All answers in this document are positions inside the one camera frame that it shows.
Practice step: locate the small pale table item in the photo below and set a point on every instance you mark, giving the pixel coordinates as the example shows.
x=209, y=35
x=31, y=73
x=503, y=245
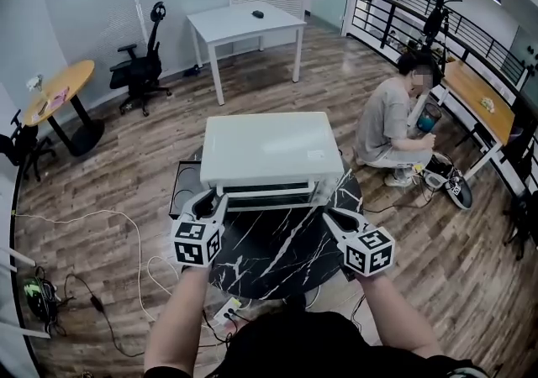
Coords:
x=487, y=103

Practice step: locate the black computer mouse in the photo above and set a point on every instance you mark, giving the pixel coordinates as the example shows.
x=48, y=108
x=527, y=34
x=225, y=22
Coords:
x=257, y=14

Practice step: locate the black headrest office chair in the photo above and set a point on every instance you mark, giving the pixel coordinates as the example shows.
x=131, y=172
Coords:
x=140, y=69

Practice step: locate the white toaster oven housing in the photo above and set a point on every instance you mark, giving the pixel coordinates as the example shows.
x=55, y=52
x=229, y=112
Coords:
x=269, y=145

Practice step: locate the black marble round table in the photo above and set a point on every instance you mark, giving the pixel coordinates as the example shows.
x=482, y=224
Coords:
x=269, y=250

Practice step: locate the rectangular wooden white-legged table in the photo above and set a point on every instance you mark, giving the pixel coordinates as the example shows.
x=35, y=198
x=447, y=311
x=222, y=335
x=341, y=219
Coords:
x=475, y=95

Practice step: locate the blue mesh waste bin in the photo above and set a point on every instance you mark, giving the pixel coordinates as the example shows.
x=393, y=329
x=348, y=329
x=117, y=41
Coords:
x=428, y=118

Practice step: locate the person's right forearm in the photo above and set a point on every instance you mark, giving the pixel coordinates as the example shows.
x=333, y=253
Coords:
x=397, y=317

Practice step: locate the white rectangular desk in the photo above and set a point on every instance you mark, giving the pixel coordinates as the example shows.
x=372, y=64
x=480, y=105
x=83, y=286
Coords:
x=244, y=23

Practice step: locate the person's black clothing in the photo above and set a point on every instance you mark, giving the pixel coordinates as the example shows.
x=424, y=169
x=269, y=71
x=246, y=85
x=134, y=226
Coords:
x=302, y=347

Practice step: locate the round wooden pedestal table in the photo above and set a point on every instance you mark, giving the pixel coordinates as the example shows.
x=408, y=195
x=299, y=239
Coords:
x=63, y=88

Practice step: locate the black metal railing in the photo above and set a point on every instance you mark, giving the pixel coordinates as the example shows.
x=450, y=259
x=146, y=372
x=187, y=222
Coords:
x=420, y=11

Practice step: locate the small white flower vase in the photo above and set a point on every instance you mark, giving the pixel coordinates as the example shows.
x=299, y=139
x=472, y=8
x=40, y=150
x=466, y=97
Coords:
x=35, y=83

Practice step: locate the black hanging bag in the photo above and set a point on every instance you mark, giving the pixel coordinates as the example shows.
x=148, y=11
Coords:
x=435, y=23

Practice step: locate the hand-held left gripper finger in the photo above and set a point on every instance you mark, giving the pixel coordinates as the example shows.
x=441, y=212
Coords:
x=195, y=205
x=222, y=210

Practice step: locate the black rectangular box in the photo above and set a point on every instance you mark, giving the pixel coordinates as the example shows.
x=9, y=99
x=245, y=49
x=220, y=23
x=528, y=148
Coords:
x=185, y=183

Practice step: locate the white glass oven door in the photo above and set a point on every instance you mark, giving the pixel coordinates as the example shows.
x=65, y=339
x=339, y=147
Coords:
x=260, y=188

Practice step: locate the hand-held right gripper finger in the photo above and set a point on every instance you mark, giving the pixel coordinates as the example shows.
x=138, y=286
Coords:
x=362, y=223
x=336, y=228

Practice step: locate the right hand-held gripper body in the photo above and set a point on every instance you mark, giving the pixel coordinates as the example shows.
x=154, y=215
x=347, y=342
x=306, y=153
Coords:
x=370, y=254

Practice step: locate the green black device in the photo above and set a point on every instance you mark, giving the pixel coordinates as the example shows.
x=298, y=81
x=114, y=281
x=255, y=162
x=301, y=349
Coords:
x=35, y=296

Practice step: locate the small black floor box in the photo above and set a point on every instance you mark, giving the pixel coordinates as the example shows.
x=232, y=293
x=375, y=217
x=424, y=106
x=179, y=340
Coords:
x=192, y=71

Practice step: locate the pink paper sheet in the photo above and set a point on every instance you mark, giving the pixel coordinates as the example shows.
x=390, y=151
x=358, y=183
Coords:
x=59, y=96

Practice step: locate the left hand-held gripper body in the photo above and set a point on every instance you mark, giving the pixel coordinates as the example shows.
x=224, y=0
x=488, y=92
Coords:
x=195, y=244

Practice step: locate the white power strip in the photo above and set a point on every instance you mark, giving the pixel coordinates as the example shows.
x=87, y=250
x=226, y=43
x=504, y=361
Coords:
x=227, y=310

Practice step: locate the person's left forearm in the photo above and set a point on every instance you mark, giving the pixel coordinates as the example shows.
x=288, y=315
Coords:
x=180, y=317

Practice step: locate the black oval board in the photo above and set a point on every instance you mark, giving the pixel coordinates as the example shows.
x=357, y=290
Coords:
x=460, y=193

